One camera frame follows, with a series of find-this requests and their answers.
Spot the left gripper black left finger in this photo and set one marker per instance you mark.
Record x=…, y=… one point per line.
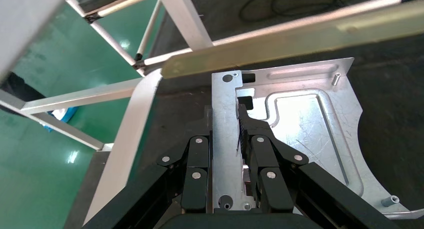
x=197, y=158

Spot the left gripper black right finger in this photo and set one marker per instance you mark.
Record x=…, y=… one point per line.
x=261, y=154

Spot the silver stamped metal bracket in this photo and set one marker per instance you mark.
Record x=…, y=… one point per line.
x=298, y=121

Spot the brass edge strip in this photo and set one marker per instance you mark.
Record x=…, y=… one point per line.
x=298, y=38

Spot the blue item on floor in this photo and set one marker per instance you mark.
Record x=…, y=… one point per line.
x=64, y=115

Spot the black lower table mat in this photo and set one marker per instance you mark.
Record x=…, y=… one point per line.
x=391, y=98

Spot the thin white tube rack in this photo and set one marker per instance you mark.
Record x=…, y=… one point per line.
x=112, y=40

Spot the black floor base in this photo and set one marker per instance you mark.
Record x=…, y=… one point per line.
x=20, y=88

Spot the white upper table frame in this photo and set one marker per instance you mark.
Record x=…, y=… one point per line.
x=182, y=18

